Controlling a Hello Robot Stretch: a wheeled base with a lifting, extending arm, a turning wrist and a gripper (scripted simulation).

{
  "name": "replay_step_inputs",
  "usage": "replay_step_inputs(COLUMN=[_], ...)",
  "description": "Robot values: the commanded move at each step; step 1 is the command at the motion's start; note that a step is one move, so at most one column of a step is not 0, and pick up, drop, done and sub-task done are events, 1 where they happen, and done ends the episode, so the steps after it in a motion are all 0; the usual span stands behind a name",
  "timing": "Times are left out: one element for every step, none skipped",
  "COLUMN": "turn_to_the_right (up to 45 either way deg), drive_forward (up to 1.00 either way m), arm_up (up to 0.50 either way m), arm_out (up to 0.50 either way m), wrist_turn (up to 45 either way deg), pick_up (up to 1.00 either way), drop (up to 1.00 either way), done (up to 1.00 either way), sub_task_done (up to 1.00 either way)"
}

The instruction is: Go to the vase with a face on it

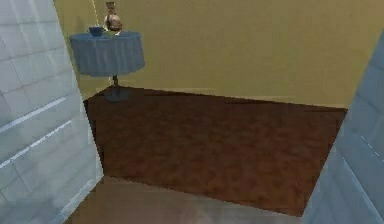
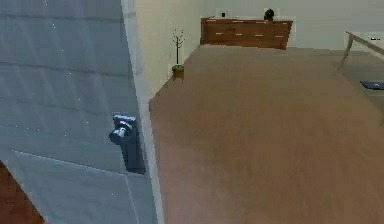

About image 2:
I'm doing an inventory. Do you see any pale wooden table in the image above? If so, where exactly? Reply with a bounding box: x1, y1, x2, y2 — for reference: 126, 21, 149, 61
335, 30, 384, 127

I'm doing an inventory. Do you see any black round vase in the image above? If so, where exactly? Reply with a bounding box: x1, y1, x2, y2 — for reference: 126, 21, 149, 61
263, 8, 276, 22

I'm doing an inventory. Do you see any grey room door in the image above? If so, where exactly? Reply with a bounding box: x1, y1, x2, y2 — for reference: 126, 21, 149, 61
0, 0, 166, 224

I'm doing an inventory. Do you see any dark flat laptop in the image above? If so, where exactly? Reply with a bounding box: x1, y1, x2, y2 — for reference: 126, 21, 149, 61
359, 80, 384, 91

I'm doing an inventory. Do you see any dark metal door handle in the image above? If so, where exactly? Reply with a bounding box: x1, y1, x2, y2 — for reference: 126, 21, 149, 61
108, 113, 147, 175

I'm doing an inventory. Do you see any brown wooden chest of drawers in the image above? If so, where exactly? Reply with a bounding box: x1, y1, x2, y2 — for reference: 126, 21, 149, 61
199, 17, 294, 51

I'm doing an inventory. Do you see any bare twig house plant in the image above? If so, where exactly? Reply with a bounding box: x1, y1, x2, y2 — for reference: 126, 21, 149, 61
171, 28, 186, 81

